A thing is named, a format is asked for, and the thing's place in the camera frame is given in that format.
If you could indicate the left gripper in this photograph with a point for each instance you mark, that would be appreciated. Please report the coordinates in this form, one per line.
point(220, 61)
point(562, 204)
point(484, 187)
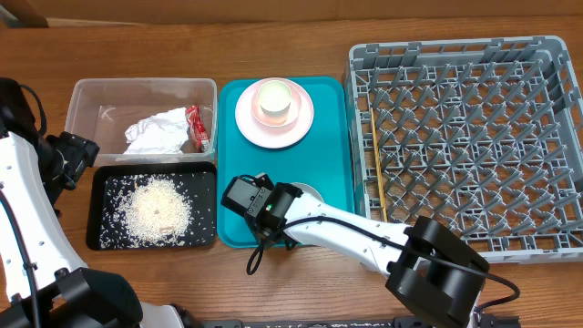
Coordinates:
point(79, 152)

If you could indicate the grey bowl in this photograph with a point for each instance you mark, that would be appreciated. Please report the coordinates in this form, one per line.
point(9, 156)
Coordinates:
point(312, 191)

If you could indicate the white rice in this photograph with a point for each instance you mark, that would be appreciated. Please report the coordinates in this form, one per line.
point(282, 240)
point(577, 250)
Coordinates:
point(156, 210)

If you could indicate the white napkin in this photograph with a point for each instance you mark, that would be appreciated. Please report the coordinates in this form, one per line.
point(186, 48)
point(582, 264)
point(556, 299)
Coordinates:
point(164, 133)

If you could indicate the red sauce packet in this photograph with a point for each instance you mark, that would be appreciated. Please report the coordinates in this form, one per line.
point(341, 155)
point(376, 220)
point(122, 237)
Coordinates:
point(197, 131)

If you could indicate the wooden chopstick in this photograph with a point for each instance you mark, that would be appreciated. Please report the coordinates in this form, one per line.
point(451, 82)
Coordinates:
point(379, 172)

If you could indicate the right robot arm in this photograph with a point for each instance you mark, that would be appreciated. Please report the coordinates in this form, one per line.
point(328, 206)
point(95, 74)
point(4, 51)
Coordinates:
point(432, 272)

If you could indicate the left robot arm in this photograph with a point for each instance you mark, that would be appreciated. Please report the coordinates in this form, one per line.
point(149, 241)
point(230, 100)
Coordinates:
point(47, 283)

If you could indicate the grey dishwasher rack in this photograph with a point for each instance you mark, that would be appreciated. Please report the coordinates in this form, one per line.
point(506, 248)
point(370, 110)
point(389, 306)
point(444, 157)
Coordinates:
point(483, 135)

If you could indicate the clear plastic bin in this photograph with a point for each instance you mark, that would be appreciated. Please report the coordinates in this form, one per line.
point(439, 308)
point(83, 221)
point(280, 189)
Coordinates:
point(102, 109)

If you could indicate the teal serving tray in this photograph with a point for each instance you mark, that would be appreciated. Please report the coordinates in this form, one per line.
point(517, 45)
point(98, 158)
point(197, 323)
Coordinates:
point(322, 159)

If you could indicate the white plate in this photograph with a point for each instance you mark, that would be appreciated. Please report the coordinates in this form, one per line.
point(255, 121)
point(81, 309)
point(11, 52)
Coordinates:
point(273, 138)

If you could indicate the black tray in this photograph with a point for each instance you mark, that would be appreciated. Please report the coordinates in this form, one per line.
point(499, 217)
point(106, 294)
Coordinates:
point(113, 186)

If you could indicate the pink bowl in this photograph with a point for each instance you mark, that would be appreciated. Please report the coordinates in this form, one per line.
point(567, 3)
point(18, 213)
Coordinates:
point(277, 121)

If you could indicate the white cup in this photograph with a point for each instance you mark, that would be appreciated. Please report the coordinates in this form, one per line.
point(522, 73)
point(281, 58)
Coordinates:
point(274, 97)

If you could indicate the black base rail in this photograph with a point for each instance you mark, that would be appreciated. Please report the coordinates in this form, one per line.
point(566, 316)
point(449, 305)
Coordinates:
point(486, 321)

